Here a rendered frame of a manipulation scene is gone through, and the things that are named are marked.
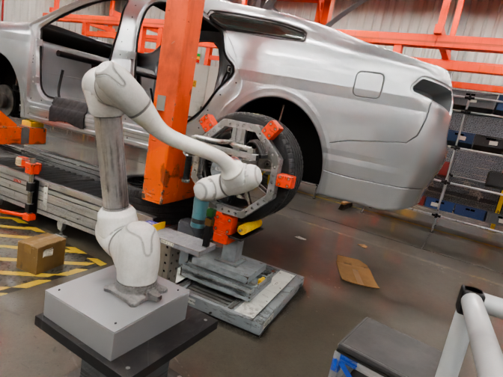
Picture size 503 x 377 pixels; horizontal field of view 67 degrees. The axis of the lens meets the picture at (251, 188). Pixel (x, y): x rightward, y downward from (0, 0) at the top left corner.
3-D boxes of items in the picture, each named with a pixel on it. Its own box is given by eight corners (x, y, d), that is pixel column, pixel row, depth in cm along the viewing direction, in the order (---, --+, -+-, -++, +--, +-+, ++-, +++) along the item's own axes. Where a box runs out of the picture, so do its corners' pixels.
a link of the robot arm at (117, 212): (110, 268, 152) (91, 247, 168) (147, 256, 162) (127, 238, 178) (88, 66, 127) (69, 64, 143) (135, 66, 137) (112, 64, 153)
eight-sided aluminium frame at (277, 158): (271, 224, 220) (290, 130, 209) (266, 227, 214) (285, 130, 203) (191, 200, 240) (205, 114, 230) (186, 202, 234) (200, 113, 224)
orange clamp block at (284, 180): (279, 184, 217) (294, 188, 213) (274, 185, 209) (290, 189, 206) (281, 172, 215) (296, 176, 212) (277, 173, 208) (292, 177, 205)
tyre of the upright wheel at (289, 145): (209, 209, 266) (300, 222, 239) (190, 215, 244) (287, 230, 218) (212, 113, 257) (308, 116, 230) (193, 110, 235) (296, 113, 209)
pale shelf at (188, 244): (215, 249, 210) (215, 244, 209) (198, 257, 195) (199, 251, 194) (153, 227, 226) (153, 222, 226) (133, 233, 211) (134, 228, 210)
